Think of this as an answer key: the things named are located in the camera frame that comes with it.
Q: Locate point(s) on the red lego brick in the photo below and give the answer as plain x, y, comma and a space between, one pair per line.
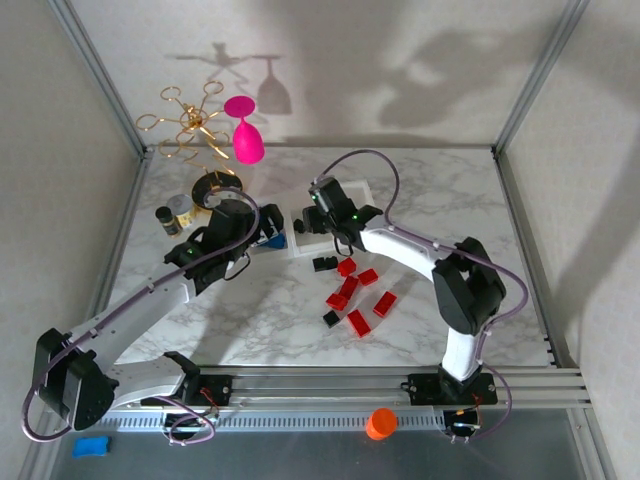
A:
337, 301
359, 322
349, 286
385, 303
368, 276
346, 266

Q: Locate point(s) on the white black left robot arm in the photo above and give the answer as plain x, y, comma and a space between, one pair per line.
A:
140, 305

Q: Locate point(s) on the aluminium frame post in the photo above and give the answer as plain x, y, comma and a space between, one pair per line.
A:
539, 75
100, 75

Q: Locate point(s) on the wide aluminium frame rail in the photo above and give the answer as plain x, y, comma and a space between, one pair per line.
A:
320, 387

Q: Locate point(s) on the silver-lidded tin can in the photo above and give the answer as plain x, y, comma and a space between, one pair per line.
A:
181, 206

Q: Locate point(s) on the small black-lidded spice jar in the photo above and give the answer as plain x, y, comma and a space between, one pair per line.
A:
169, 220

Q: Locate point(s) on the black lego brick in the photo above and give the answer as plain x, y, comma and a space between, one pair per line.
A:
330, 318
318, 264
299, 226
331, 261

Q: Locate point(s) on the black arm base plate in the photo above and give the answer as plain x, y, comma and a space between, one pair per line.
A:
425, 390
217, 390

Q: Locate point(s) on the blue sponge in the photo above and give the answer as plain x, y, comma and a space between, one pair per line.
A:
90, 446

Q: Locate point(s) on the aluminium side frame rail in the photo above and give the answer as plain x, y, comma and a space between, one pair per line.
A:
524, 225
133, 200

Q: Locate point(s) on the pink wine glass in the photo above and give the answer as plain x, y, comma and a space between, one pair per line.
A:
247, 145

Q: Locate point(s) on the small black circuit board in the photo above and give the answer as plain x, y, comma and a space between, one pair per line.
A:
462, 425
182, 422

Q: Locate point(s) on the orange plastic cup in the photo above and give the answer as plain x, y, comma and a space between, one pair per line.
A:
382, 424

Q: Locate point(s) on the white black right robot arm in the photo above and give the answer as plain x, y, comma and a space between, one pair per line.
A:
400, 245

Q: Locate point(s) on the thin aluminium frame rail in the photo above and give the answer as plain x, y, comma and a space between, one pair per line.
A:
320, 147

